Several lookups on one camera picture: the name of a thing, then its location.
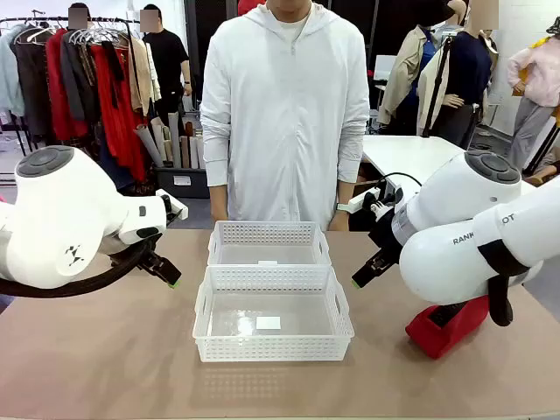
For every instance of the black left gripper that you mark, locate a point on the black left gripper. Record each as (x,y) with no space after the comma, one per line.
(151,251)

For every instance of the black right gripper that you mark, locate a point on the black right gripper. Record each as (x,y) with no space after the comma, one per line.
(385,238)

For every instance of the red pouch with black zipper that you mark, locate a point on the red pouch with black zipper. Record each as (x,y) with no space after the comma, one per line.
(437,341)

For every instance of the person's left forearm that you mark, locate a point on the person's left forearm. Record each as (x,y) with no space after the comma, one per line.
(350,162)

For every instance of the person's right forearm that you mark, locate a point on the person's right forearm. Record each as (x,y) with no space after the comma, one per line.
(218,166)

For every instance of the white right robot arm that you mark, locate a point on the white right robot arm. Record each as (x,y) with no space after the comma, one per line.
(459,197)

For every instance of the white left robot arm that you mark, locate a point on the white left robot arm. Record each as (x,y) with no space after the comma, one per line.
(52,210)

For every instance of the person's left hand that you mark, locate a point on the person's left hand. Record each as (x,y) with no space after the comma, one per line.
(340,222)

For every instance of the person's right hand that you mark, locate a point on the person's right hand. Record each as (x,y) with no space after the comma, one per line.
(219,214)

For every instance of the white wristwatch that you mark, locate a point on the white wristwatch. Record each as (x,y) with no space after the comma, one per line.
(343,207)

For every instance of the white perforated plastic basket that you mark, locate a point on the white perforated plastic basket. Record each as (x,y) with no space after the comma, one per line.
(271,350)
(227,232)

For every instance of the black storage bin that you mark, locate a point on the black storage bin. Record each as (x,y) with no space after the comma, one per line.
(184,181)

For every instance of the small white basket label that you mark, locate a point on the small white basket label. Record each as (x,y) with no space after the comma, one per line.
(268,262)

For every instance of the large white basket label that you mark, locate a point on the large white basket label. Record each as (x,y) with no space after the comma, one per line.
(268,323)

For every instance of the white table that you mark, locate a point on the white table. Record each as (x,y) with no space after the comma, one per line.
(407,153)

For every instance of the grey paper roll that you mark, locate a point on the grey paper roll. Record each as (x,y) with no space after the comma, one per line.
(149,144)

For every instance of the brown paper roll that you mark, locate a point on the brown paper roll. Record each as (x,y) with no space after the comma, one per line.
(189,144)

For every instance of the white paper roll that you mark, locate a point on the white paper roll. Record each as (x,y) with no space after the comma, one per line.
(175,140)

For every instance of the long red dress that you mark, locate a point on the long red dress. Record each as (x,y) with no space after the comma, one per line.
(118,114)

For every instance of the person in white hoodie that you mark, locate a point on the person in white hoodie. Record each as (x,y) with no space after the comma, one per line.
(284,122)

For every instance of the mannequin in beige trench coat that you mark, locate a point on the mannequin in beige trench coat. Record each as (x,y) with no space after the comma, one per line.
(404,79)

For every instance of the beige hanging garment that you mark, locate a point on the beige hanging garment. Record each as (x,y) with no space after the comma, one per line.
(142,74)

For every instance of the black tripod pole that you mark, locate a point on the black tripod pole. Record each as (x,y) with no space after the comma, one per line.
(437,83)

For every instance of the white board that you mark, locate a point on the white board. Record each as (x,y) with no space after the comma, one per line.
(385,67)

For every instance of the red hanging garment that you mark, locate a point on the red hanging garment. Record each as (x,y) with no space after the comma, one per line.
(59,96)

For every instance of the man in black t-shirt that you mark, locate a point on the man in black t-shirt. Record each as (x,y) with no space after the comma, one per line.
(168,61)

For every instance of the grey black hanging garment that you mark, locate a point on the grey black hanging garment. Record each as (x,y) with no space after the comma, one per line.
(74,79)

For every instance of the mannequin in navy top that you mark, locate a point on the mannequin in navy top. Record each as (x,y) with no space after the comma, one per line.
(468,79)

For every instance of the dark grey coat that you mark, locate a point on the dark grey coat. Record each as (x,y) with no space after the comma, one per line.
(30,87)

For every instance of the light blue jacket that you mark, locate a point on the light blue jacket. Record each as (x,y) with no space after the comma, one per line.
(9,74)

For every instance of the person behind clothes rack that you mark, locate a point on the person behind clothes rack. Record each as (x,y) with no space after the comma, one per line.
(79,15)

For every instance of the black clothes rack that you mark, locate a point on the black clothes rack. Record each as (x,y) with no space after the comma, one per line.
(44,19)

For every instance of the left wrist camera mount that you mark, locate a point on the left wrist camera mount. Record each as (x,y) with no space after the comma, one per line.
(175,207)

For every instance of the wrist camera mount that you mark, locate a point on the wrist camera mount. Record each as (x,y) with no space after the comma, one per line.
(175,207)
(363,200)

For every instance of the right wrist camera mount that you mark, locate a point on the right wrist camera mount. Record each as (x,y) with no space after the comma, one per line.
(363,200)

